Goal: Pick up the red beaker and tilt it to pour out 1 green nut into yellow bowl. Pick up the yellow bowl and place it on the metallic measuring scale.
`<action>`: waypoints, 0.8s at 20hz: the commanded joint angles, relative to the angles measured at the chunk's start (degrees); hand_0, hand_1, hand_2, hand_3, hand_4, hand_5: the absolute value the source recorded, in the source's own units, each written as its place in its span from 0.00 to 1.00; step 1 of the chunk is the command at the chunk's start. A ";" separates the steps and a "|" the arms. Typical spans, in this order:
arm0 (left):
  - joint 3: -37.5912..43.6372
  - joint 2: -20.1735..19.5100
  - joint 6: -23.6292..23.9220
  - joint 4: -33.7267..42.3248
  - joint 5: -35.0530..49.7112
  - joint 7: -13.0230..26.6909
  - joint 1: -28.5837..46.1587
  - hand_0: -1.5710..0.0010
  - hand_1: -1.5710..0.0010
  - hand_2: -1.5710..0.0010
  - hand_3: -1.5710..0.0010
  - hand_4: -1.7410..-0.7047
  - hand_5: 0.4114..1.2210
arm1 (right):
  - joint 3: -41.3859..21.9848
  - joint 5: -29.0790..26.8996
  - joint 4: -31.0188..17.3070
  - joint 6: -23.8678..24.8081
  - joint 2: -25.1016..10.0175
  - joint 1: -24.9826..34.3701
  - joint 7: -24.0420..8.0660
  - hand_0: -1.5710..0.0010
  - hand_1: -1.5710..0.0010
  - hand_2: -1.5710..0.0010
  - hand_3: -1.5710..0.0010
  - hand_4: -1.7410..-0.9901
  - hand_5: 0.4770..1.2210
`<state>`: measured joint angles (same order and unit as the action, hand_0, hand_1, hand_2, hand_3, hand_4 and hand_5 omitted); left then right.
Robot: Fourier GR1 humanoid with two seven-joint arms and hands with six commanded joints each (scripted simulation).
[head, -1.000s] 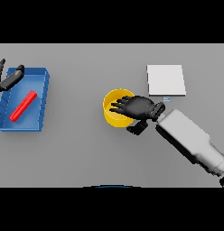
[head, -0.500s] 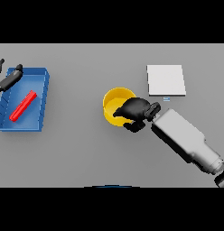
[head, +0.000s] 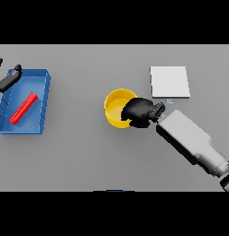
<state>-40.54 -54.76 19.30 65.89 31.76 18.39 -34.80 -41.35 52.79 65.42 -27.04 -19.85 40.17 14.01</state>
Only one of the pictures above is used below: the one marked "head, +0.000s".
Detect red beaker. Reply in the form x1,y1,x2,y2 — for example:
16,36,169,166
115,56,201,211
8,91,39,125

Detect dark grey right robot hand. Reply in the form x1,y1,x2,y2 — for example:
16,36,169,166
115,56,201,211
120,97,166,129

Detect yellow bowl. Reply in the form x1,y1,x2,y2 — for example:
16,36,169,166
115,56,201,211
103,88,139,129

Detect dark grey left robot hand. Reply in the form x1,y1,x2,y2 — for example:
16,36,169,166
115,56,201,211
0,57,23,94

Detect pale square measuring scale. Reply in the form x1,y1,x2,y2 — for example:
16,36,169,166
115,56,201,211
150,65,191,100

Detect blue plastic tray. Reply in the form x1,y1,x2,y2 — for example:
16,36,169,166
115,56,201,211
0,68,52,136

